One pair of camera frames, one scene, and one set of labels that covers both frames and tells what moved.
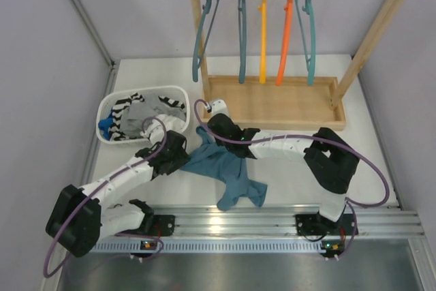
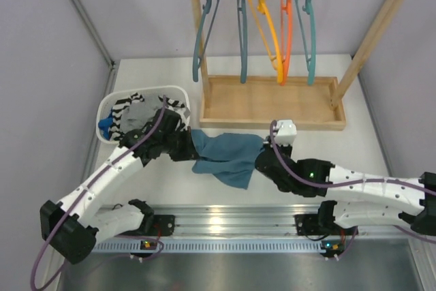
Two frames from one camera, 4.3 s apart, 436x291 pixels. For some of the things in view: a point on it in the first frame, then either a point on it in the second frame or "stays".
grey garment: [137, 111] stays
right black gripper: [219, 142] → [287, 148]
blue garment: [105, 124] stays
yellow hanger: [262, 56] → [262, 7]
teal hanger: [310, 63] stays
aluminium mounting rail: [270, 230] stays
